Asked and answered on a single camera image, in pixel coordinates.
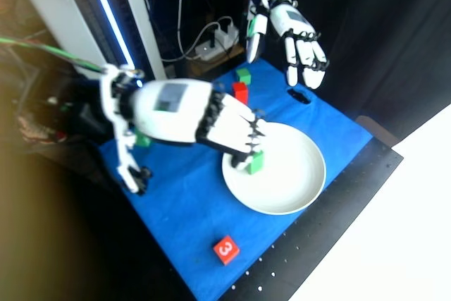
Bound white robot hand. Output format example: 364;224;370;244
245;2;330;90
132;77;268;171

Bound green cube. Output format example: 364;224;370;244
246;150;265;176
135;130;152;148
235;67;252;86

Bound white round plate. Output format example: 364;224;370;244
221;121;327;216

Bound white power strip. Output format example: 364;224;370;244
214;22;240;48

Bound blue cloth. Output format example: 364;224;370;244
98;57;374;301

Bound black curtain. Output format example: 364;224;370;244
302;0;451;147

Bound white computer tower, blue light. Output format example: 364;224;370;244
10;0;168;82

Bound red cube with number three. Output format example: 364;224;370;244
212;235;241;266

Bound black perforated board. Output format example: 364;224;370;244
218;137;404;301

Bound white cable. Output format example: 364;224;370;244
168;0;198;61

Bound green cable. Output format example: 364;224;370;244
0;36;106;73

